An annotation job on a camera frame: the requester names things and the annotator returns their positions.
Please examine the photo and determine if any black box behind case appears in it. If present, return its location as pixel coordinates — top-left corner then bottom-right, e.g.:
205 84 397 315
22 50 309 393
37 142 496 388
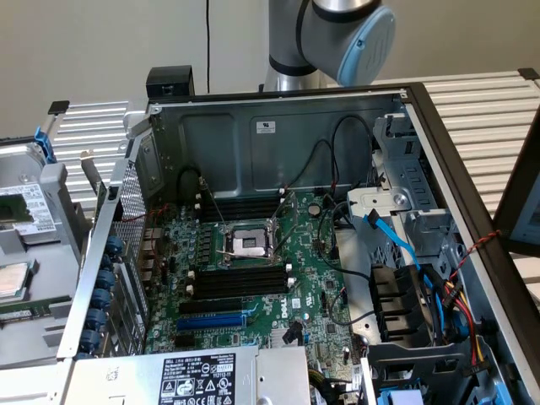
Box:
144 66 197 100

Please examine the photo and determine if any blue SATA wire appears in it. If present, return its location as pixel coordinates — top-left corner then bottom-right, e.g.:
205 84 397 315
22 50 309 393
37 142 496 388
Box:
362 208 428 272

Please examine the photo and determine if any short black looped wire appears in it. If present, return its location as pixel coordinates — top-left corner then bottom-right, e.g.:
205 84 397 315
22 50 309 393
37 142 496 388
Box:
285 138 335 190

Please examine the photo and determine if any silver chipset heat sink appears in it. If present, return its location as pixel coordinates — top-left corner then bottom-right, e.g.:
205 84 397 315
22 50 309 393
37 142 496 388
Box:
268 326 305 348

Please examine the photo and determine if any green Dell motherboard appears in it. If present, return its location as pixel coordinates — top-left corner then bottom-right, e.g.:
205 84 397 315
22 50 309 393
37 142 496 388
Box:
144 191 369 369

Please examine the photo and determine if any metal socket cover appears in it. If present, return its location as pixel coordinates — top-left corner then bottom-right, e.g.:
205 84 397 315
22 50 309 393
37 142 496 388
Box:
271 191 300 263

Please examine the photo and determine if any silver CPU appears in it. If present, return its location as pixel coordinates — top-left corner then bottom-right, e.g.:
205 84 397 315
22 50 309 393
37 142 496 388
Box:
0 261 31 301

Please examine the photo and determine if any thin black wall cable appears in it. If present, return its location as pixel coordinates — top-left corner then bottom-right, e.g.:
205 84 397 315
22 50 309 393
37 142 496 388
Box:
205 0 213 96

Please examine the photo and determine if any hard disk with white label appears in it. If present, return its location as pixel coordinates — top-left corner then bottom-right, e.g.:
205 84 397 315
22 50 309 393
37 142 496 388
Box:
0 140 59 246

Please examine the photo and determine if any open black PC case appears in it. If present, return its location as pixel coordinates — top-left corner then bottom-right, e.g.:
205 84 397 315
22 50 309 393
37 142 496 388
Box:
56 81 540 405

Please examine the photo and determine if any long black looped wire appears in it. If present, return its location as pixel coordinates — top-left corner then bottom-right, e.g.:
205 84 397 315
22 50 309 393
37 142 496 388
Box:
330 115 375 187

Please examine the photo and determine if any dark framed panel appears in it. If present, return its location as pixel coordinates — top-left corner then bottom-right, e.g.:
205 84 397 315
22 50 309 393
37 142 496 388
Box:
490 112 540 255

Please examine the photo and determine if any green RAM stick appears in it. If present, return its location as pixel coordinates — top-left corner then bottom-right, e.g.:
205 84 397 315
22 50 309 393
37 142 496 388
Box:
0 193 35 224

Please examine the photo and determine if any thin metal locking lever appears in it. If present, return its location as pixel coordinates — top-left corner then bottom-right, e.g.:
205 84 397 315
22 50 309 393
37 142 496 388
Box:
199 175 230 225

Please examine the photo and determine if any blue plastic latch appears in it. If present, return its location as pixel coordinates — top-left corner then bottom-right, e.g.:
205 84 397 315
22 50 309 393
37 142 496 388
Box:
32 125 57 166

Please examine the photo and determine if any black RAM slot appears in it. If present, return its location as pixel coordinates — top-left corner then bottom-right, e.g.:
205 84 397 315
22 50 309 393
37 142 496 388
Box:
202 196 281 205
190 289 294 304
191 283 294 296
202 213 279 224
202 207 280 217
192 268 292 282
202 202 281 211
192 276 293 289

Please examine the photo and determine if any thick black wire loop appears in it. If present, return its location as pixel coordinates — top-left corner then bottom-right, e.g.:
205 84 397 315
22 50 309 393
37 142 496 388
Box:
175 165 203 208

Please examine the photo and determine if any CPU socket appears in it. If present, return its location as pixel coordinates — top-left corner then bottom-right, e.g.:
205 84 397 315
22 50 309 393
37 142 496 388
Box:
216 220 282 269

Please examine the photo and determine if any red black twisted wire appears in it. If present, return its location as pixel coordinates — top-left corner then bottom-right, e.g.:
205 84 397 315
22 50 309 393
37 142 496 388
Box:
448 229 504 284

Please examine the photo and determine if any grey power supply with label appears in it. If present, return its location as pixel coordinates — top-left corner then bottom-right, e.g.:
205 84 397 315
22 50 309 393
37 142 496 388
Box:
62 344 314 405

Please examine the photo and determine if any long black expansion slot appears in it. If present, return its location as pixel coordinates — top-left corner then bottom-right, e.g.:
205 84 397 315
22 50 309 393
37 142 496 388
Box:
178 298 245 316

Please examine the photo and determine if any red yellow black wire bundle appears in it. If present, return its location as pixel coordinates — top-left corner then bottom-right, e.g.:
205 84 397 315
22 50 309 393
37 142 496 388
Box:
434 276 493 377

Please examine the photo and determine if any card with metal bracket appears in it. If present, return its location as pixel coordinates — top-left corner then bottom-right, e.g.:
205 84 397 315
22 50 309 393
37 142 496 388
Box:
78 148 108 221

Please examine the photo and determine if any blue expansion slot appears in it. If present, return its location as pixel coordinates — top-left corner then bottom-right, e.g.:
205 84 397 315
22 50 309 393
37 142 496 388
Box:
175 313 248 332

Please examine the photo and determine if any metal disk bay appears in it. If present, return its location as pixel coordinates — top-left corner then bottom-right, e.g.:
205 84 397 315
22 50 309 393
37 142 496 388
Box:
345 112 451 241

